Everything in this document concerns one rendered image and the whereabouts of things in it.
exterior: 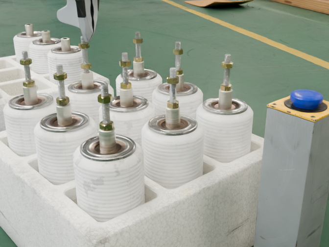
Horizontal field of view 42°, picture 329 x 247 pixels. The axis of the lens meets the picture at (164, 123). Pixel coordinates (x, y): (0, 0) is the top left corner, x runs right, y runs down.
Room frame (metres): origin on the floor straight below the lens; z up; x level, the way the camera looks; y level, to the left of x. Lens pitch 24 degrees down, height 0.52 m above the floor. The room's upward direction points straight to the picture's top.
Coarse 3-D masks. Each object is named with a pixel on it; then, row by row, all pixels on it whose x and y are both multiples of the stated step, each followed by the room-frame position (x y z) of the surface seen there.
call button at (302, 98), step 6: (300, 90) 0.53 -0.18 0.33; (306, 90) 0.53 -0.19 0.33; (312, 90) 0.53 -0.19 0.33; (294, 96) 0.51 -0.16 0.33; (300, 96) 0.51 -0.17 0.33; (306, 96) 0.51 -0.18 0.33; (312, 96) 0.51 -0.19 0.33; (318, 96) 0.51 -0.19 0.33; (294, 102) 0.52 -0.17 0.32; (300, 102) 0.50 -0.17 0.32; (306, 102) 0.50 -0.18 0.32; (312, 102) 0.50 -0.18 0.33; (318, 102) 0.50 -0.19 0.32; (306, 108) 0.50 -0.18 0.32; (312, 108) 0.50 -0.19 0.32
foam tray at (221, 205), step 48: (0, 144) 0.68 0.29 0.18; (0, 192) 0.65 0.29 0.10; (48, 192) 0.53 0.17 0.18; (144, 192) 0.55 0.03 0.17; (192, 192) 0.52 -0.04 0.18; (240, 192) 0.59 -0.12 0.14; (48, 240) 0.52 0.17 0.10; (96, 240) 0.42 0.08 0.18; (144, 240) 0.46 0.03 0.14; (192, 240) 0.52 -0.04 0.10; (240, 240) 0.60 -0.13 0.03
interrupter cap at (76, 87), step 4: (96, 80) 0.81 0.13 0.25; (100, 80) 0.81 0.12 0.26; (72, 84) 0.79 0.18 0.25; (76, 84) 0.79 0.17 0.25; (80, 84) 0.79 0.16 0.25; (96, 84) 0.79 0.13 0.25; (100, 84) 0.79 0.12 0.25; (104, 84) 0.79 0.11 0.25; (68, 88) 0.76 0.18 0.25; (72, 88) 0.77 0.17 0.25; (76, 88) 0.77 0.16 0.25; (80, 88) 0.77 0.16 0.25; (96, 88) 0.76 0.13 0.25; (72, 92) 0.75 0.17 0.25; (76, 92) 0.74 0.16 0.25; (80, 92) 0.74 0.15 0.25; (84, 92) 0.74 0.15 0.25; (88, 92) 0.74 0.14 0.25; (92, 92) 0.74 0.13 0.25; (96, 92) 0.75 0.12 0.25
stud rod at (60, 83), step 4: (60, 64) 0.61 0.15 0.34; (56, 68) 0.61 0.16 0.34; (60, 68) 0.61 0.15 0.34; (56, 72) 0.61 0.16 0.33; (60, 72) 0.61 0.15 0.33; (60, 80) 0.61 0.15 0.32; (60, 84) 0.61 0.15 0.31; (64, 84) 0.61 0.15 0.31; (60, 88) 0.61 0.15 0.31; (64, 88) 0.61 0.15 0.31; (60, 92) 0.61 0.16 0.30; (64, 92) 0.61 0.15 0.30; (60, 96) 0.61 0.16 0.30; (64, 96) 0.61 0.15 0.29; (64, 104) 0.61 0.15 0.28
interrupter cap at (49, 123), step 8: (72, 112) 0.65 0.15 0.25; (80, 112) 0.64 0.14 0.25; (48, 120) 0.61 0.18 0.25; (56, 120) 0.62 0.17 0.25; (72, 120) 0.62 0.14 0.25; (80, 120) 0.61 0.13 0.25; (88, 120) 0.61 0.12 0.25; (48, 128) 0.58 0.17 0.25; (56, 128) 0.58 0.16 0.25; (64, 128) 0.58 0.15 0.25; (72, 128) 0.58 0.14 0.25; (80, 128) 0.59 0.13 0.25
